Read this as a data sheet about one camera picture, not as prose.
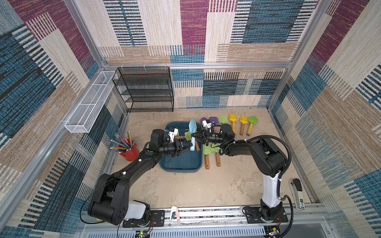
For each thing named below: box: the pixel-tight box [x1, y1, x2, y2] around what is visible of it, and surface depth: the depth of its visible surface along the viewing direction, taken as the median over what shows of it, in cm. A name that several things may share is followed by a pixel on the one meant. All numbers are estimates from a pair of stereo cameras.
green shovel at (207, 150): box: [202, 143, 212, 170], surface depth 93 cm
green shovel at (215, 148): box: [209, 142, 221, 168], surface depth 84 cm
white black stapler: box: [289, 178, 306, 210], surface depth 79 cm
